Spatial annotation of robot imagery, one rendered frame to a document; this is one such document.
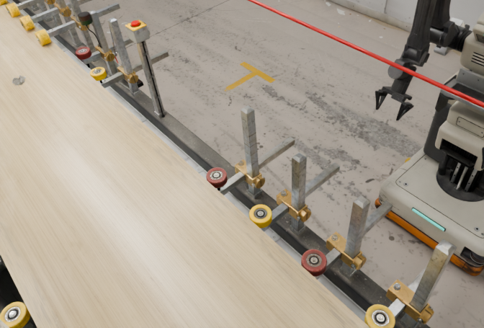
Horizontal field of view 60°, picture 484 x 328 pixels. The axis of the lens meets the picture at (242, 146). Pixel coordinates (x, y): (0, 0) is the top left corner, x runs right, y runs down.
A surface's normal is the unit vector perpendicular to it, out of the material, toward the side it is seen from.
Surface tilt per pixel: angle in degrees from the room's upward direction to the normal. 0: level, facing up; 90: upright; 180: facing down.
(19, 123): 0
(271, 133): 0
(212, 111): 0
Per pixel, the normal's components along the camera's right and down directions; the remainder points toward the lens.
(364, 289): -0.07, -0.71
